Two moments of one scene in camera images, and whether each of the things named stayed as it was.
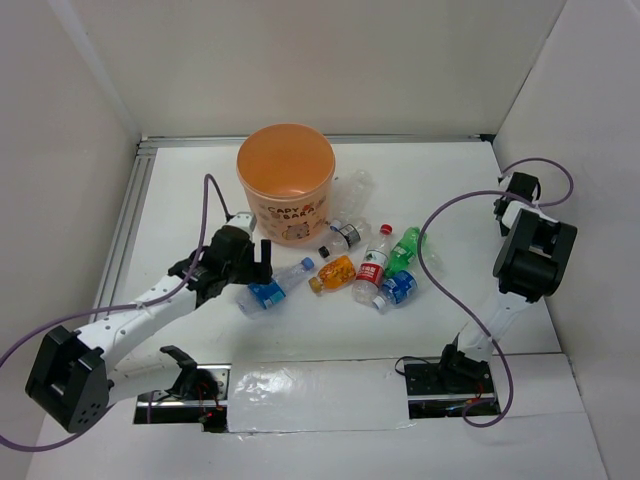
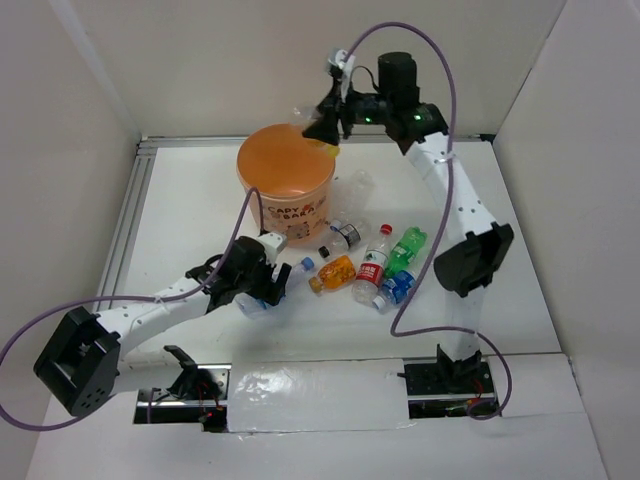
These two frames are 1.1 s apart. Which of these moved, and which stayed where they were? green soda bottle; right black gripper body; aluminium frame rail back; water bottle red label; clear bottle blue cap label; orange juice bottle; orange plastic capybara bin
Moved: right black gripper body
Stayed: green soda bottle; clear bottle blue cap label; orange juice bottle; water bottle red label; aluminium frame rail back; orange plastic capybara bin
